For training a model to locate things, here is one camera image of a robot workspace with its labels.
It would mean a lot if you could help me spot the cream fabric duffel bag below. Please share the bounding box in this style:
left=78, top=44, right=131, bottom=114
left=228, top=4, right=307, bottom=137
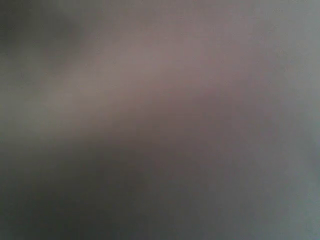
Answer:
left=0, top=0, right=320, bottom=240

